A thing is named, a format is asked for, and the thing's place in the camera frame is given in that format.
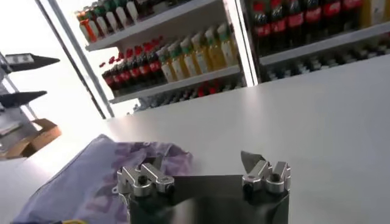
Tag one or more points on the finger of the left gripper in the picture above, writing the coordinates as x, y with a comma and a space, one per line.
18, 99
27, 62

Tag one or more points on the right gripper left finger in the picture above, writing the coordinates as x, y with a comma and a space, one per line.
143, 179

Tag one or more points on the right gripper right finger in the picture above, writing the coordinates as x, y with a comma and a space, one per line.
268, 176

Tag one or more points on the purple t-shirt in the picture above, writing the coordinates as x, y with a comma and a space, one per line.
76, 182

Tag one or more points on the open cardboard box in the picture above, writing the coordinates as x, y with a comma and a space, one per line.
45, 137

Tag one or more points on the orange red tea bottle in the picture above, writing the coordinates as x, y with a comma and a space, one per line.
88, 30

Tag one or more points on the green label tea bottle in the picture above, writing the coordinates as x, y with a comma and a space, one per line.
112, 21
121, 16
132, 10
94, 29
102, 25

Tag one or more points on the red cap cola bottle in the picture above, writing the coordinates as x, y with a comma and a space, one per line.
109, 82
278, 25
313, 15
135, 72
262, 30
295, 19
144, 69
350, 4
155, 65
331, 9
117, 78
125, 75

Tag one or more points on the white metal beverage shelf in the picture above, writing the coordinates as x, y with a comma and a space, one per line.
320, 45
182, 82

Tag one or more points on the yellow juice bottle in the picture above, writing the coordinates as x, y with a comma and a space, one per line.
178, 65
374, 9
228, 47
190, 61
167, 68
215, 51
202, 56

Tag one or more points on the white vertical light strip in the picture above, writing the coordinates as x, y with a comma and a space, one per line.
243, 54

